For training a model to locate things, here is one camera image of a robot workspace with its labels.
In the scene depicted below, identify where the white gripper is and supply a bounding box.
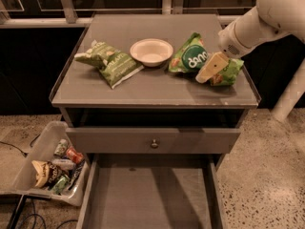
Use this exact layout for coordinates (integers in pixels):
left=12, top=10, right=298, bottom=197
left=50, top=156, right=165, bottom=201
left=195, top=7, right=288, bottom=83

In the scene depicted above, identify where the green rice chip bag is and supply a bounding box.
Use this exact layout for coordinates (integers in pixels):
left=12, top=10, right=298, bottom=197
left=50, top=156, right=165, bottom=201
left=168, top=32, right=244, bottom=86

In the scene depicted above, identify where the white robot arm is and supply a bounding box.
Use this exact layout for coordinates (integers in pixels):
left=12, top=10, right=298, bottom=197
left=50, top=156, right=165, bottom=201
left=196, top=0, right=305, bottom=83

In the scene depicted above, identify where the grey drawer cabinet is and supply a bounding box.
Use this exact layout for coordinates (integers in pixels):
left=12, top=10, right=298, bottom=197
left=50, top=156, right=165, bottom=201
left=49, top=13, right=262, bottom=229

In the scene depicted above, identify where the green jalapeno chip bag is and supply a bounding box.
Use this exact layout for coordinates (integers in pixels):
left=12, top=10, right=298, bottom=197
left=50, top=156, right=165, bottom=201
left=74, top=40, right=144, bottom=89

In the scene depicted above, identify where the round metal drawer knob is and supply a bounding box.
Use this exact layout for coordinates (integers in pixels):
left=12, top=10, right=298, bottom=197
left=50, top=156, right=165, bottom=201
left=151, top=139, right=159, bottom=149

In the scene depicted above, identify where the grey top drawer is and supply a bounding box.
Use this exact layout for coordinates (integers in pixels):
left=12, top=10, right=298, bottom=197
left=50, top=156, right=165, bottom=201
left=66, top=127, right=240, bottom=154

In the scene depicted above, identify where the grey open middle drawer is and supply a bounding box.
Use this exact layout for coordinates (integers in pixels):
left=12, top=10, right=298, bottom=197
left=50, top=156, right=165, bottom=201
left=76, top=155, right=228, bottom=229

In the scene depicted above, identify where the brown snack bag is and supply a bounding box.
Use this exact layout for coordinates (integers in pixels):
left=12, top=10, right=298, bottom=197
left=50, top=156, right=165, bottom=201
left=31, top=160, right=63, bottom=188

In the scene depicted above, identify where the white paper bowl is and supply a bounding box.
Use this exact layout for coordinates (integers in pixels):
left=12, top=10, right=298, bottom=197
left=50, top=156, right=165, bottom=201
left=130, top=38, right=173, bottom=67

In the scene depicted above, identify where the metal window railing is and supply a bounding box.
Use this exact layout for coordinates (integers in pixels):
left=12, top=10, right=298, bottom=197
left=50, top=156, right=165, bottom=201
left=0, top=0, right=249, bottom=28

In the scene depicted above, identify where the red soda can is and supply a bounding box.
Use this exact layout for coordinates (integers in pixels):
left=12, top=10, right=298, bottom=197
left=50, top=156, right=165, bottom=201
left=66, top=146, right=84, bottom=164

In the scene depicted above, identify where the silver can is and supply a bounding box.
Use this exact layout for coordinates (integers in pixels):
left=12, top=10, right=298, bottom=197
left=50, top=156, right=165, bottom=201
left=53, top=139, right=69, bottom=156

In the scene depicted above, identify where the clear plastic bin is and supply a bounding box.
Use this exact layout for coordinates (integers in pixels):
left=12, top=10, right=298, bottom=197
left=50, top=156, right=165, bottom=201
left=3, top=121, right=90, bottom=206

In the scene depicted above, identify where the green soda can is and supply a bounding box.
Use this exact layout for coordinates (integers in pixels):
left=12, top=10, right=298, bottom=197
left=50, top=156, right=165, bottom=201
left=51, top=175, right=70, bottom=195

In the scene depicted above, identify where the black floor cable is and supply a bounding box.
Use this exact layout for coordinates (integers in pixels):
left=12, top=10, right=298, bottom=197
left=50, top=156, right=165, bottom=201
left=0, top=134, right=41, bottom=157

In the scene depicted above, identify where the blue floor cable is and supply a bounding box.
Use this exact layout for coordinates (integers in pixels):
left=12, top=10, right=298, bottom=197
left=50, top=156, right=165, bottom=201
left=18, top=198, right=79, bottom=229

